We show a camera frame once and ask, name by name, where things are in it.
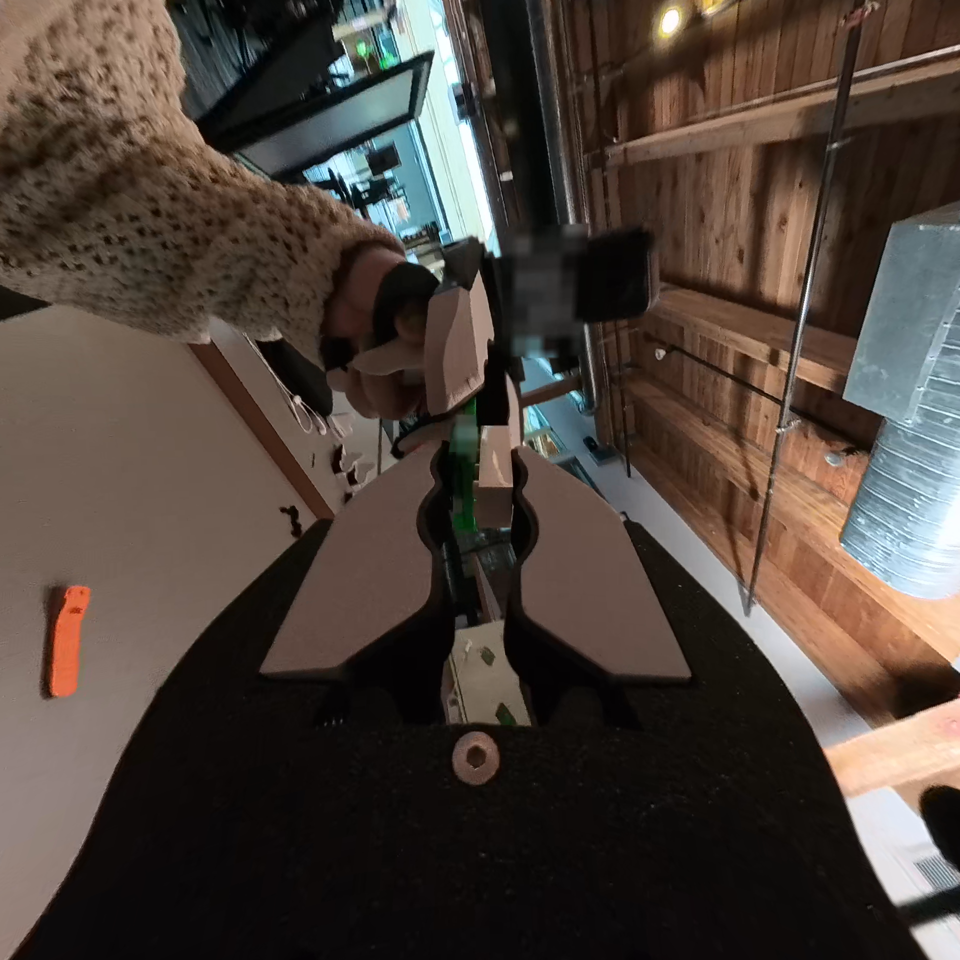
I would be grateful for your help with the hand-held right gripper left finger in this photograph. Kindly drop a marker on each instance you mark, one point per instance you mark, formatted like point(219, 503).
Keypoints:
point(360, 592)

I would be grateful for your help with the person's left forearm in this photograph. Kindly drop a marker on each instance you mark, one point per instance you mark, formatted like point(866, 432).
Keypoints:
point(150, 187)

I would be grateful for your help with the wooden column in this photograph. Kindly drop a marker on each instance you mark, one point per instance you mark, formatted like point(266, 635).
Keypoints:
point(555, 390)

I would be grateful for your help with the neighbouring wood-edged table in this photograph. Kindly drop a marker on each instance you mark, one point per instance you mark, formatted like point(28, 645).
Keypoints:
point(285, 420)

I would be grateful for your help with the white part with black base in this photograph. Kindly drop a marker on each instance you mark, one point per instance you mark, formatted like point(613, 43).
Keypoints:
point(360, 480)
point(341, 457)

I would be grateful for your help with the orange lego brick separator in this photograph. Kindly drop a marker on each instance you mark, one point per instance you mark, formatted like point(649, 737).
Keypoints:
point(69, 637)

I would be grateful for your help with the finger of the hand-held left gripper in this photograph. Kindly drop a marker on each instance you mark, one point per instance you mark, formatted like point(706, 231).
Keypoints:
point(516, 412)
point(454, 352)

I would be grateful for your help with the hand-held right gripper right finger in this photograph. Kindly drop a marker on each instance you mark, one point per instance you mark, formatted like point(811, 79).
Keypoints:
point(592, 592)

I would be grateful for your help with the large silver duct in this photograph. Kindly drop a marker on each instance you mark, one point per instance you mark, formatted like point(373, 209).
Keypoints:
point(907, 412)

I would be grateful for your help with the silver ventilation duct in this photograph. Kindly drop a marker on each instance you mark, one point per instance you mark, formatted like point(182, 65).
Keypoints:
point(559, 150)

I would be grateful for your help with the lit ceiling spotlight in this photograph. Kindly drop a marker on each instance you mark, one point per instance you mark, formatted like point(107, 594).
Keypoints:
point(670, 20)

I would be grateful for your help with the pile of black lego pieces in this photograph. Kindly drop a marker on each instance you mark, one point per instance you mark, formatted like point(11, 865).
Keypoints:
point(292, 521)

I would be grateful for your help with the white lego brick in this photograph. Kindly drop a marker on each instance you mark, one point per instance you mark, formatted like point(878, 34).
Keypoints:
point(495, 480)

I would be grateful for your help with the black framed board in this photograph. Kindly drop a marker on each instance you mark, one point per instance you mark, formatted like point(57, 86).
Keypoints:
point(322, 120)

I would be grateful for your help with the person's left hand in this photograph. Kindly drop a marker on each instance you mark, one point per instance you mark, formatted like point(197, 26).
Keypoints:
point(360, 315)

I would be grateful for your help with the green mosaic lego panel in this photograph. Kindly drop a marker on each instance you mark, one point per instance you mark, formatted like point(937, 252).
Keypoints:
point(465, 480)

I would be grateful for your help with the lego instruction booklet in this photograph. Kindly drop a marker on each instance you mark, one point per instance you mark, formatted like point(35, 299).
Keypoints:
point(480, 675)

